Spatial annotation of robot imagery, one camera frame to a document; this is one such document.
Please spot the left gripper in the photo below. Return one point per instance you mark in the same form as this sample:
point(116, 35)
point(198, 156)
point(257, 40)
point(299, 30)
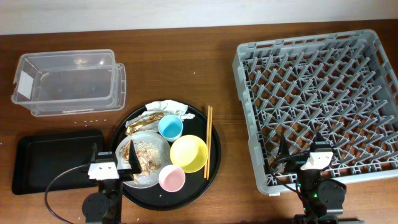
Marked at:
point(134, 165)

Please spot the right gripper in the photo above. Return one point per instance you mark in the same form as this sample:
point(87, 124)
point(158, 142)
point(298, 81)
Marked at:
point(283, 151)

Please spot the gold foil wrapper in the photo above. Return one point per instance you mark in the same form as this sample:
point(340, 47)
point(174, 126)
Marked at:
point(143, 123)

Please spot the pink cup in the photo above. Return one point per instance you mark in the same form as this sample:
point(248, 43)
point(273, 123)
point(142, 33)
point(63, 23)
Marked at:
point(171, 178)

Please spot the white napkin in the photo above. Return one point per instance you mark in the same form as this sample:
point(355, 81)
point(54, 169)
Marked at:
point(168, 107)

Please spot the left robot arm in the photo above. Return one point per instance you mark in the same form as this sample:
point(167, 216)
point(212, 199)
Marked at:
point(105, 205)

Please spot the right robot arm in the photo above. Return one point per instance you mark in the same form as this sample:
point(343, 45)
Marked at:
point(322, 199)

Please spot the grey dishwasher rack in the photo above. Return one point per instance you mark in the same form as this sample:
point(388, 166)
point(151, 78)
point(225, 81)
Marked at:
point(340, 85)

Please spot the clear plastic waste bin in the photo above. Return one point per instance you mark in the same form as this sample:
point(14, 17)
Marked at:
point(70, 82)

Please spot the food scraps on plate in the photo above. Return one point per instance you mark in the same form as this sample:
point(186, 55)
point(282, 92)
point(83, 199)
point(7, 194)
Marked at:
point(149, 160)

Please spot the grey plate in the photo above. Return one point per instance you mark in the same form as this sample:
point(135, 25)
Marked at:
point(146, 136)

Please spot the round black serving tray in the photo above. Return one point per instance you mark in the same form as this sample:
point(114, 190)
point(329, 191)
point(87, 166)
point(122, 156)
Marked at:
point(155, 198)

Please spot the blue cup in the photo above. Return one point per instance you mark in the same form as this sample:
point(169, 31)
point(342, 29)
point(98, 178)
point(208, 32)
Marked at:
point(170, 127)

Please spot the yellow bowl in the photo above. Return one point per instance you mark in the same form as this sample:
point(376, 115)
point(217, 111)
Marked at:
point(190, 153)

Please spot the black rectangular tray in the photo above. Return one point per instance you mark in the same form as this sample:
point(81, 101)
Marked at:
point(39, 159)

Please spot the left wooden chopstick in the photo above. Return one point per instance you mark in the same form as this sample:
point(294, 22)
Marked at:
point(206, 141)

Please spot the wooden chopstick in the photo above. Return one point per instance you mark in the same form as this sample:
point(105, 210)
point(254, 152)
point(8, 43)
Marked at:
point(206, 141)
point(209, 130)

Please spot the right wooden chopstick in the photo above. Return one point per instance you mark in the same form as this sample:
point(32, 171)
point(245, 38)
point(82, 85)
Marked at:
point(209, 130)

